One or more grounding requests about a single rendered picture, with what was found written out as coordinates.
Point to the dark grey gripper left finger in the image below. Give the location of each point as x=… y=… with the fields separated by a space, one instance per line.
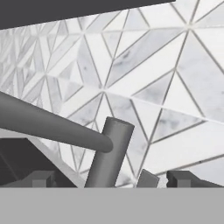
x=40 y=178

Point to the dark wall cupboard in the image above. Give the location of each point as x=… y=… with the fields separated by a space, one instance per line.
x=58 y=10

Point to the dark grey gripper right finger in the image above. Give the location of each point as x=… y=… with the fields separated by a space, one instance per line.
x=180 y=178

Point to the grey sink faucet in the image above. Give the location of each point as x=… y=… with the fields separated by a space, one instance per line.
x=52 y=124

